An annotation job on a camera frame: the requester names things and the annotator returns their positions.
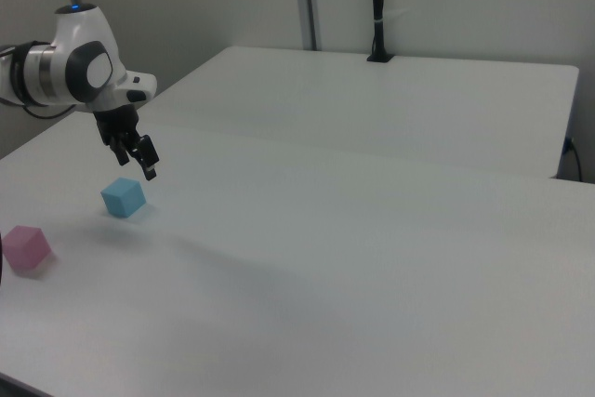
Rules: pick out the black camera stand pole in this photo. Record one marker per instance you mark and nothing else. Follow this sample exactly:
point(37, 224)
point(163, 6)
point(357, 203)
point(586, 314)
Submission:
point(379, 6)

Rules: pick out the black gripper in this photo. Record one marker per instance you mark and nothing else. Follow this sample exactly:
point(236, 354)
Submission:
point(116, 123)

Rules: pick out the blue cube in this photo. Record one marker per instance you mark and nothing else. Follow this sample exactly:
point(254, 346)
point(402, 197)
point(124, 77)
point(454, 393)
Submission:
point(123, 199)

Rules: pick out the white adjoining table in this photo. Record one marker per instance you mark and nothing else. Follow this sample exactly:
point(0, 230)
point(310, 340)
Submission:
point(372, 109)

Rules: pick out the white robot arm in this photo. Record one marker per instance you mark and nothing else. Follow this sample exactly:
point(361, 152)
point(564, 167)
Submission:
point(51, 71)

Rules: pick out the pink cube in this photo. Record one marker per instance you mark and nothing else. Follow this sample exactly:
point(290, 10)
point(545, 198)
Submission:
point(25, 253)

